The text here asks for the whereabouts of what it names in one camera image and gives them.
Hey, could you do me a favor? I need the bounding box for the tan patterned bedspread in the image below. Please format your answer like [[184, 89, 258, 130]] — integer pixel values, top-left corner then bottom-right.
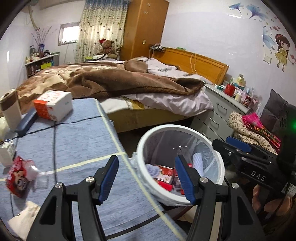
[[16, 62, 125, 102]]

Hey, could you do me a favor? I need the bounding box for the wooden bed headboard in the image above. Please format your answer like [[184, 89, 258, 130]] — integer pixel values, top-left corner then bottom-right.
[[154, 47, 229, 85]]

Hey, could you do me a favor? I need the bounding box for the clear bin liner bag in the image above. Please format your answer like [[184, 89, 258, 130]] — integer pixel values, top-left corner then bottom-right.
[[139, 130, 220, 200]]

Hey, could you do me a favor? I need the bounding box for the white yogurt cup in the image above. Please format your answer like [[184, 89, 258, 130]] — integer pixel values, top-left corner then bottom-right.
[[0, 139, 17, 168]]

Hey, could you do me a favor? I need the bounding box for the small window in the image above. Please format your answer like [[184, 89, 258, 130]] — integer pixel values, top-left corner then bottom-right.
[[59, 22, 80, 45]]

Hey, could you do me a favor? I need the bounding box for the brown fleece blanket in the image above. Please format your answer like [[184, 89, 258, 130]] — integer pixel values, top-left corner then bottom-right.
[[67, 58, 205, 100]]

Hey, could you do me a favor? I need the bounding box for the purple drink carton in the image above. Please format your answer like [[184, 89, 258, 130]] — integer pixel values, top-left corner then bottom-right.
[[173, 177, 184, 191]]

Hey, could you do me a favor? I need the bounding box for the heart patterned curtain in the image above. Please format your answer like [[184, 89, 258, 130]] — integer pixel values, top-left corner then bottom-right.
[[75, 0, 129, 63]]

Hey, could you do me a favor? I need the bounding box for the white brown tumbler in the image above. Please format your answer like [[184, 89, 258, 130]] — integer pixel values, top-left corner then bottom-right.
[[0, 89, 22, 131]]

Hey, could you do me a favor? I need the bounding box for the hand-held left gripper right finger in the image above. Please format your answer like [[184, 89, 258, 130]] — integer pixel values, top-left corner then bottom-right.
[[174, 155, 266, 241]]

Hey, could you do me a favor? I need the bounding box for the wrapped air conditioner pipe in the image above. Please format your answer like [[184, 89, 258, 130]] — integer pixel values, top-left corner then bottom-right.
[[28, 5, 40, 30]]

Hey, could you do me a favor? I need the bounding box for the pink red printed packet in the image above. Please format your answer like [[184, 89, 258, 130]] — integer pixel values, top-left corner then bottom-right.
[[6, 156, 29, 198]]

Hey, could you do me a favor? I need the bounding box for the yellow covered bed mattress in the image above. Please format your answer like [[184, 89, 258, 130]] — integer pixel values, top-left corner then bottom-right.
[[100, 96, 197, 133]]

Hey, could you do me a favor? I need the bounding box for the clear plastic wrapper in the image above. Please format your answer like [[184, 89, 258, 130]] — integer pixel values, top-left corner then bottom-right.
[[24, 159, 49, 189]]

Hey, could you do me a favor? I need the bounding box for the pink striped cloth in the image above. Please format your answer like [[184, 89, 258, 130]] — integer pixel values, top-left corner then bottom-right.
[[242, 112, 281, 150]]

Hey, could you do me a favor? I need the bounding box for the grey drawer cabinet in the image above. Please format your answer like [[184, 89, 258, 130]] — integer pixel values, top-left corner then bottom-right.
[[192, 83, 264, 142]]

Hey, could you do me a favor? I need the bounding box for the vase with purple branches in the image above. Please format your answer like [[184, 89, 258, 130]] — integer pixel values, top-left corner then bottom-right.
[[31, 26, 52, 58]]

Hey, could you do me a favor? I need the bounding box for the white round trash bin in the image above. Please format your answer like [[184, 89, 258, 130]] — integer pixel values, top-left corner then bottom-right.
[[135, 125, 226, 207]]

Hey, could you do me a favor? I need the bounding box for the blue leaf wall sticker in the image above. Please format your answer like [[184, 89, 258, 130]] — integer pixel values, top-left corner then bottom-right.
[[229, 2, 266, 21], [262, 25, 277, 49]]

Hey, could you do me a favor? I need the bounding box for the brown teddy bear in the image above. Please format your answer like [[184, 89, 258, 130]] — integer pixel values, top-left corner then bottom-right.
[[96, 38, 118, 59]]

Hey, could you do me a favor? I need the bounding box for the dark blue glasses case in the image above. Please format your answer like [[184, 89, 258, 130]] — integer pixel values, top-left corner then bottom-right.
[[16, 108, 38, 137]]

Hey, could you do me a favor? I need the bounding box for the white foam net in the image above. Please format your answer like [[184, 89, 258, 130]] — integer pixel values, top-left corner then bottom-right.
[[146, 163, 162, 178], [193, 152, 205, 177]]

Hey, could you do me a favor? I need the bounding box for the pink printed box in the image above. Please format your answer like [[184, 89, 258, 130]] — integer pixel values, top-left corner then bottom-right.
[[242, 95, 255, 108]]

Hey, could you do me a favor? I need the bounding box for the orange white cardboard box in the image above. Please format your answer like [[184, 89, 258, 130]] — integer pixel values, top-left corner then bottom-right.
[[33, 90, 73, 122]]

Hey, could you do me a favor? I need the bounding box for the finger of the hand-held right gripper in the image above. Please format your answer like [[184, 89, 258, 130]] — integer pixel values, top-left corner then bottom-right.
[[213, 138, 275, 167], [225, 136, 278, 159]]

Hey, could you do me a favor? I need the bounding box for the red orange cardboard box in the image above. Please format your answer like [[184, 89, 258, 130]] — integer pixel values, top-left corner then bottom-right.
[[154, 165, 175, 185]]

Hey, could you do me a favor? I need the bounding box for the floral padded jacket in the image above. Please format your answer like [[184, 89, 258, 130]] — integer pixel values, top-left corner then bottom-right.
[[227, 111, 279, 156]]

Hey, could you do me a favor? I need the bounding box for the cartoon girl wall sticker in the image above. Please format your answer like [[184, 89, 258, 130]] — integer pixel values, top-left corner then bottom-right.
[[274, 34, 292, 73]]

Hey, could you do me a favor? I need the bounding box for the person's right hand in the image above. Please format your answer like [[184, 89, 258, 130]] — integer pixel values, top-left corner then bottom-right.
[[252, 185, 293, 213]]

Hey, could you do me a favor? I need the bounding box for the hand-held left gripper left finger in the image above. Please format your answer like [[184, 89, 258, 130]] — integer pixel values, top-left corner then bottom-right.
[[26, 155, 119, 241]]

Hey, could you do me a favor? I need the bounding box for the cluttered side desk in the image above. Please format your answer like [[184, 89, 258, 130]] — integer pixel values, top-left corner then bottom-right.
[[25, 52, 61, 78]]

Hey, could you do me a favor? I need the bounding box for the wooden wardrobe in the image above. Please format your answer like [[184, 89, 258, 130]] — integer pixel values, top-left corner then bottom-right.
[[119, 0, 170, 61]]

